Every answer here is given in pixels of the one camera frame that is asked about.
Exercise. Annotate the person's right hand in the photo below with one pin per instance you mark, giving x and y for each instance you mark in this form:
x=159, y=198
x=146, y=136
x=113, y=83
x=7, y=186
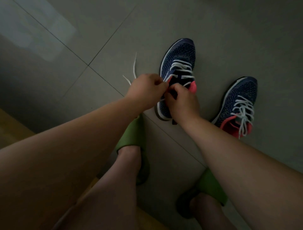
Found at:
x=183, y=104

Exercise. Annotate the person's left hand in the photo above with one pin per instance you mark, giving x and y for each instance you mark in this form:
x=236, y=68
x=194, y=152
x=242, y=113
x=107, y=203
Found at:
x=146, y=91

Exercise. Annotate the white shoelace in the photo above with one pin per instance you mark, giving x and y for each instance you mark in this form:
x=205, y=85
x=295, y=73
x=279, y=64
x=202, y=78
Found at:
x=245, y=111
x=182, y=68

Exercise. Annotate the person's right forearm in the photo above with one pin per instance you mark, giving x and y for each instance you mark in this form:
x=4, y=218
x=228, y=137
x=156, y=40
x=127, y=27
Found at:
x=246, y=175

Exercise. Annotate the person's right leg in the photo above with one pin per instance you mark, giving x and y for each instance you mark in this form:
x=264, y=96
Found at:
x=208, y=211

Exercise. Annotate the person's leg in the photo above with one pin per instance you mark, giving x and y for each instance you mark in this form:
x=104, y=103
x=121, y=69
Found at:
x=208, y=211
x=101, y=196

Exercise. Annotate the person's left leg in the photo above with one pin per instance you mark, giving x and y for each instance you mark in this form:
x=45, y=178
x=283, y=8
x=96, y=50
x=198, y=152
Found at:
x=101, y=196

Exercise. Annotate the green foam slipper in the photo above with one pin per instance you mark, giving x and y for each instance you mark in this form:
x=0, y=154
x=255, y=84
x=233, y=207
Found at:
x=210, y=187
x=132, y=135

